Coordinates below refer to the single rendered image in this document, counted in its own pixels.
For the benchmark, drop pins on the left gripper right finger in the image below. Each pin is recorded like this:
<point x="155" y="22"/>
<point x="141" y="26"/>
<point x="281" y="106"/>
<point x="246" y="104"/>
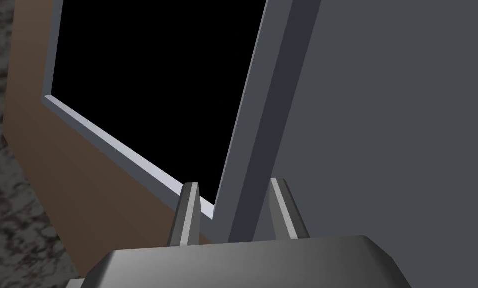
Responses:
<point x="288" y="216"/>

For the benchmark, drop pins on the grey appliance with dark inside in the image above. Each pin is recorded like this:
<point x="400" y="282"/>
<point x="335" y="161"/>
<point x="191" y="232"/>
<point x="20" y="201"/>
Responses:
<point x="151" y="80"/>

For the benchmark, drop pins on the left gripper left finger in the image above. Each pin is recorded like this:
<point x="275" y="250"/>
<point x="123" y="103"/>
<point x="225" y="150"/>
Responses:
<point x="188" y="218"/>

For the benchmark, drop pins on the grey appliance door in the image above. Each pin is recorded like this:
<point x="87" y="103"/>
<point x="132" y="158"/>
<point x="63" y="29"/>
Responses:
<point x="383" y="120"/>

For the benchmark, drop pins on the brown cabinet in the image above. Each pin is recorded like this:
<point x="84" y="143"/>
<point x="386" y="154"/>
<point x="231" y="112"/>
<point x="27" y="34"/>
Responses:
<point x="63" y="168"/>

